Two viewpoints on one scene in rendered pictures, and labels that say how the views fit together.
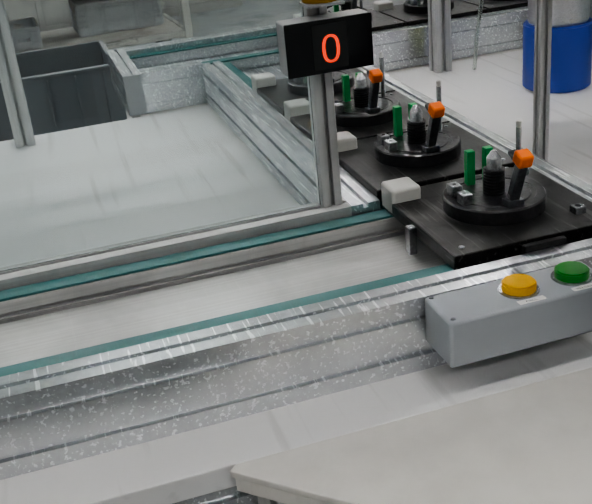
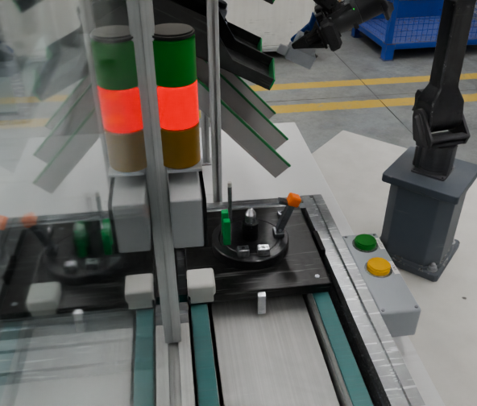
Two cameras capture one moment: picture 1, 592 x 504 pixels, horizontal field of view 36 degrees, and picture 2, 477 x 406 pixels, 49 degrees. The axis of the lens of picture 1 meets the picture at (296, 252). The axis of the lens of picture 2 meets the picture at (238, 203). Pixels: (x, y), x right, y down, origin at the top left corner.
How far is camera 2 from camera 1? 1.19 m
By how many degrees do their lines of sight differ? 71
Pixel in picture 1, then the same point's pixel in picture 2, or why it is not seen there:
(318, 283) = (281, 383)
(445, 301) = (389, 304)
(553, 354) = not seen: hidden behind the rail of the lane
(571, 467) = not seen: outside the picture
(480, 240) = (308, 265)
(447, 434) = (451, 364)
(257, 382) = not seen: outside the picture
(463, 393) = (404, 345)
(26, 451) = not seen: outside the picture
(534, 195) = (265, 222)
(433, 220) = (262, 279)
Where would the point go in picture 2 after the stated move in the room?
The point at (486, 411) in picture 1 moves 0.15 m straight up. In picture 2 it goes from (425, 339) to (443, 274)
